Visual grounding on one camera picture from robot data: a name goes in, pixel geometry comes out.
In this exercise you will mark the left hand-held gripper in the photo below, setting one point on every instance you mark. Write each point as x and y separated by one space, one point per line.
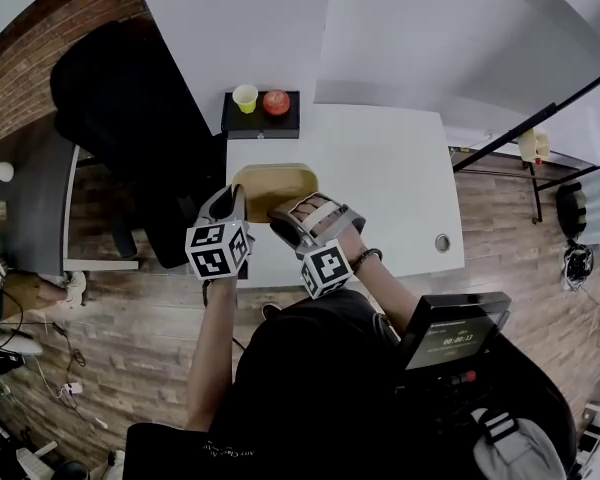
217 250

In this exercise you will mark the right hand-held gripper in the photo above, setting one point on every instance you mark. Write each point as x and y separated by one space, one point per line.
325 268

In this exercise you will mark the tan wooden tray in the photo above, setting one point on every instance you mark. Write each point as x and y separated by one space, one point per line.
275 188

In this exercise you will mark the person's right forearm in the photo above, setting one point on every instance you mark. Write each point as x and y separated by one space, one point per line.
390 298

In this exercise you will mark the grey shoulder bag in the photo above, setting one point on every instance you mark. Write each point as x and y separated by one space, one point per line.
525 448

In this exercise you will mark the person's left forearm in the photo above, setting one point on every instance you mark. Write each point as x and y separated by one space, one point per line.
212 358

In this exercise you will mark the person's right hand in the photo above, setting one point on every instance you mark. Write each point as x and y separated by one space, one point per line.
352 248

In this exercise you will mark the black box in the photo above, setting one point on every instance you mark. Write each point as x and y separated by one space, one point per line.
260 123

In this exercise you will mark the person's left shoe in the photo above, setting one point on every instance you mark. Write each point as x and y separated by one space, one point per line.
271 312

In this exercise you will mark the white table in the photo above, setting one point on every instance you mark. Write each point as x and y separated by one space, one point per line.
380 168

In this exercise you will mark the yellow paper cup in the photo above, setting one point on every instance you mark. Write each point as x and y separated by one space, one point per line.
245 98

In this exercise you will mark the black office chair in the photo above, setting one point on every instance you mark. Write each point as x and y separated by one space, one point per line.
130 143

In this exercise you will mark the red apple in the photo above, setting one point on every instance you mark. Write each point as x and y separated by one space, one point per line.
275 103

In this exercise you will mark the person's black shirt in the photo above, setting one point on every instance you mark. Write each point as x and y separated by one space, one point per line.
290 393

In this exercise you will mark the grey desk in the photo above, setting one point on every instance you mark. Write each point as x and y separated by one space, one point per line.
30 218

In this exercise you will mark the chest-mounted black screen device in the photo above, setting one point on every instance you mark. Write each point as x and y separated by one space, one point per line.
450 338

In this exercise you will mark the white power strip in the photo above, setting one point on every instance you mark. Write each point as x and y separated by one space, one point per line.
71 388

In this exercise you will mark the cream holder on whiteboard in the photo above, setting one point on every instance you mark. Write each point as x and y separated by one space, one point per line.
532 145

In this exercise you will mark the whiteboard on black stand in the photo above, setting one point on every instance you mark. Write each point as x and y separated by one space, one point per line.
530 128

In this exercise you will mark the black round stool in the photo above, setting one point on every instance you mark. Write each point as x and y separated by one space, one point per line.
571 210

